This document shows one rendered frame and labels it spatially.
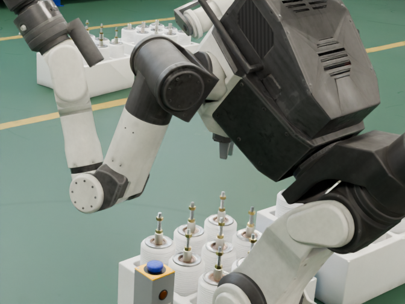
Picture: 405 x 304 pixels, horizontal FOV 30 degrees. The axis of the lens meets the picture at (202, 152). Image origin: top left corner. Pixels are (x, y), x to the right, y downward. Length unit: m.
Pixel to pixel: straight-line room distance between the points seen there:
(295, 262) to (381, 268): 0.94
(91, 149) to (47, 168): 1.72
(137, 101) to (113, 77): 2.87
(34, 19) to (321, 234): 0.68
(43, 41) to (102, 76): 2.71
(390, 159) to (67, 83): 0.62
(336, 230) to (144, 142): 0.38
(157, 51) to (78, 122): 0.23
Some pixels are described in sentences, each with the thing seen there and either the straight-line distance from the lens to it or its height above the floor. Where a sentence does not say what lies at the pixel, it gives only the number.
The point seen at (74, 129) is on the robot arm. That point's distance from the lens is 1.50.
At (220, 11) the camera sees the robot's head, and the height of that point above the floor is 0.94.
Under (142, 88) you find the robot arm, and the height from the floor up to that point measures 0.84.
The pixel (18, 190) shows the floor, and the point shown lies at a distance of 3.01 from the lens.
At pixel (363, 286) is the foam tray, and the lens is 2.37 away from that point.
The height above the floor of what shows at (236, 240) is 0.25.
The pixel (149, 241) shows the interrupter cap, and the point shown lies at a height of 0.25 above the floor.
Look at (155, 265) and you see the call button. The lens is 1.81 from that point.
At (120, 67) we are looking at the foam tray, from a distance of 4.28.
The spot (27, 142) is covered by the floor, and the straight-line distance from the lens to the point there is 3.50.
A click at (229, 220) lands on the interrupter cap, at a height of 0.25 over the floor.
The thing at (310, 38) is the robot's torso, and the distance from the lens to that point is 1.38.
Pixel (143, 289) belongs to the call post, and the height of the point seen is 0.27.
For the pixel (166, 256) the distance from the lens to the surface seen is 2.05.
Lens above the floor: 1.22
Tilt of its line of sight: 21 degrees down
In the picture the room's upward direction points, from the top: 4 degrees clockwise
